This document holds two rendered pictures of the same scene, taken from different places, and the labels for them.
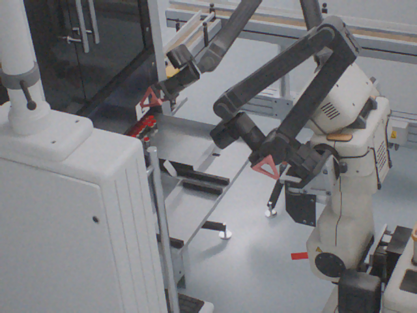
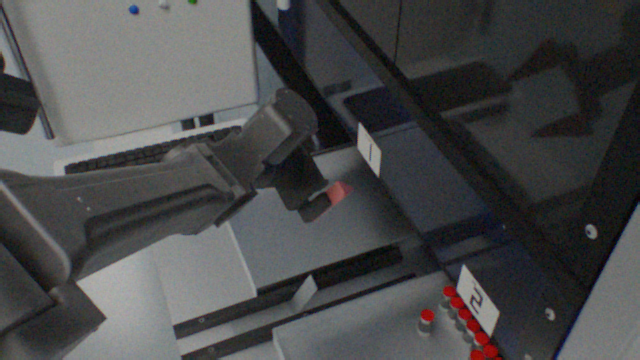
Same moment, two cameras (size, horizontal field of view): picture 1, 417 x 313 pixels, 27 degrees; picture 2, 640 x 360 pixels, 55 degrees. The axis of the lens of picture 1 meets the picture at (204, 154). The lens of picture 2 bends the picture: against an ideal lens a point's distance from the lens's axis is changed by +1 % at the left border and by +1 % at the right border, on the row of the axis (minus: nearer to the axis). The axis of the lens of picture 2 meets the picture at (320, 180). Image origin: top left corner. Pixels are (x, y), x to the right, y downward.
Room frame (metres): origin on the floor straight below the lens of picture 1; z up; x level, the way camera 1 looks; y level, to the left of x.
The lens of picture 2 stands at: (2.79, -0.31, 1.73)
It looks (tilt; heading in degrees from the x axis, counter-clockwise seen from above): 44 degrees down; 128
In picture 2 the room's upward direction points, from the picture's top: straight up
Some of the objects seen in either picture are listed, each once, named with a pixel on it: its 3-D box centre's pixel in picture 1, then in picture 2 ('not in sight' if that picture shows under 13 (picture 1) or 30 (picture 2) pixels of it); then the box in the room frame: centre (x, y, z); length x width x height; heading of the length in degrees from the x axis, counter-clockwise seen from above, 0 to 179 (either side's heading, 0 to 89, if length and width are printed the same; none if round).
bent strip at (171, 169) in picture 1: (184, 172); (273, 306); (2.40, 0.08, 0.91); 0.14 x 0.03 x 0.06; 61
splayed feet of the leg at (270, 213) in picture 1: (287, 177); not in sight; (3.42, -0.40, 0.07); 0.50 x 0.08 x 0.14; 150
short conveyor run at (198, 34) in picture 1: (172, 55); not in sight; (3.21, 0.09, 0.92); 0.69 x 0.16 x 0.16; 150
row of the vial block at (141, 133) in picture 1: (141, 133); (474, 339); (2.67, 0.22, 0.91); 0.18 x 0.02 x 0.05; 150
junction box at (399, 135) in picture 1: (393, 131); not in sight; (3.10, -0.83, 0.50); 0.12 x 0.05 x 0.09; 60
